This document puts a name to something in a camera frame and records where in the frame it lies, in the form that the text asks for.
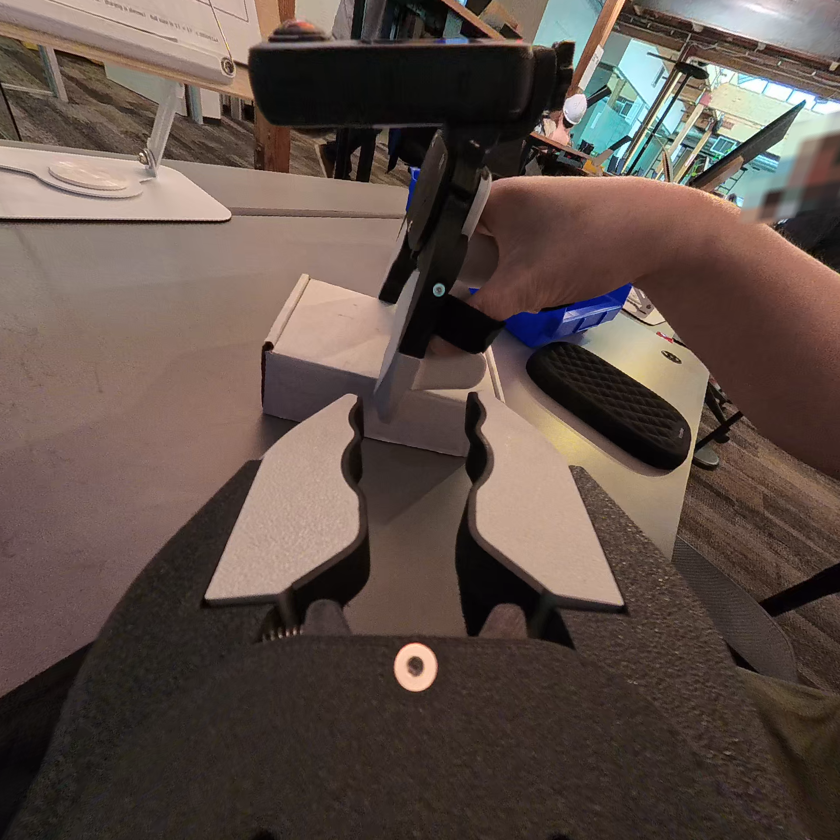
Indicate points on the black monitor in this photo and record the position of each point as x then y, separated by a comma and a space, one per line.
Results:
754, 148

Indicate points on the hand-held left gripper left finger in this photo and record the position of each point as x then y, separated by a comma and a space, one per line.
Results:
295, 525

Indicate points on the person's olive clothing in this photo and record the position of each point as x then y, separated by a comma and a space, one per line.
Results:
807, 754

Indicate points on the grey office chair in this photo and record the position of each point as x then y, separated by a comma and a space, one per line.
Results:
735, 610

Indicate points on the white cardboard mailer box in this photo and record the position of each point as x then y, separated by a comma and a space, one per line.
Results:
321, 354

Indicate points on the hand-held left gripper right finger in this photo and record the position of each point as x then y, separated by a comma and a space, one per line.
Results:
538, 525

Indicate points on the wooden post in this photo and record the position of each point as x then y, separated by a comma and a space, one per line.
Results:
272, 138

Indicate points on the printed instruction sheet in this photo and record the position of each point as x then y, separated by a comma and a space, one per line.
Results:
164, 16

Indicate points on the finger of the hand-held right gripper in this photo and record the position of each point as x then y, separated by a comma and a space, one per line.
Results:
394, 367
430, 190

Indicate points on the black quilted wrist rest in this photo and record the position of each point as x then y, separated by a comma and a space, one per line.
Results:
610, 407

